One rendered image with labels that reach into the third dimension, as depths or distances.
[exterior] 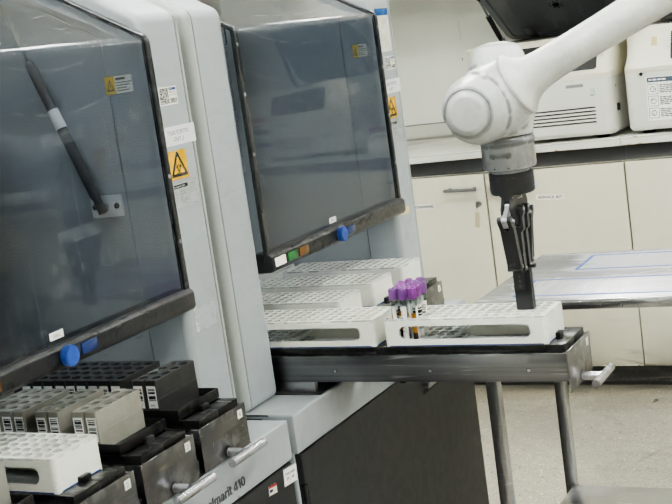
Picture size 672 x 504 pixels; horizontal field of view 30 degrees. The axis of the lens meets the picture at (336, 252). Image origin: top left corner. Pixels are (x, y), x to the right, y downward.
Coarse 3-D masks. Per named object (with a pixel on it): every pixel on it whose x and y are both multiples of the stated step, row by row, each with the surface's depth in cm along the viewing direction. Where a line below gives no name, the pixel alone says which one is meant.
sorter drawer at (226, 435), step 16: (224, 400) 200; (192, 416) 194; (208, 416) 194; (224, 416) 196; (240, 416) 201; (192, 432) 191; (208, 432) 192; (224, 432) 196; (240, 432) 200; (208, 448) 192; (224, 448) 196; (240, 448) 196; (256, 448) 196; (208, 464) 192
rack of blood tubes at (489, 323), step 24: (432, 312) 222; (456, 312) 218; (480, 312) 216; (504, 312) 213; (528, 312) 212; (552, 312) 210; (432, 336) 218; (456, 336) 222; (480, 336) 222; (504, 336) 219; (528, 336) 208; (552, 336) 209
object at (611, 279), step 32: (544, 256) 280; (576, 256) 275; (608, 256) 270; (640, 256) 265; (512, 288) 252; (544, 288) 248; (576, 288) 244; (608, 288) 240; (640, 288) 236; (512, 480) 250; (576, 480) 289
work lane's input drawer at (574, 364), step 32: (288, 352) 229; (320, 352) 226; (352, 352) 223; (384, 352) 220; (416, 352) 218; (448, 352) 215; (480, 352) 212; (512, 352) 210; (544, 352) 207; (576, 352) 209; (576, 384) 208
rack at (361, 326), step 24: (264, 312) 240; (288, 312) 237; (312, 312) 234; (336, 312) 231; (360, 312) 228; (384, 312) 226; (288, 336) 234; (312, 336) 238; (336, 336) 236; (360, 336) 223; (384, 336) 225
